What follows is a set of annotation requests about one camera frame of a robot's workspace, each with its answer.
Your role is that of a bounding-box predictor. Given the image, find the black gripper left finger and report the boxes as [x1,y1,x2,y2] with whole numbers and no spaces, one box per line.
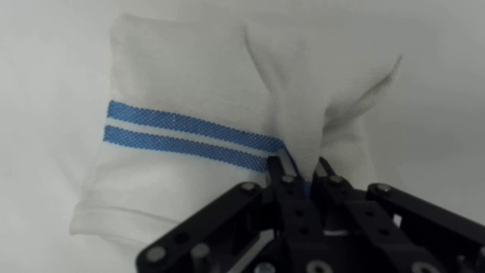
[135,155,330,273]

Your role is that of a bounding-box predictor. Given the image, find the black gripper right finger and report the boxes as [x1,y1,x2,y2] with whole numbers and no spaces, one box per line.
[309,156,485,273]

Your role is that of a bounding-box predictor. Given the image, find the white cloth with blue stripes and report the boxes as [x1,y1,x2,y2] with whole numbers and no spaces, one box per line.
[68,12,406,252]

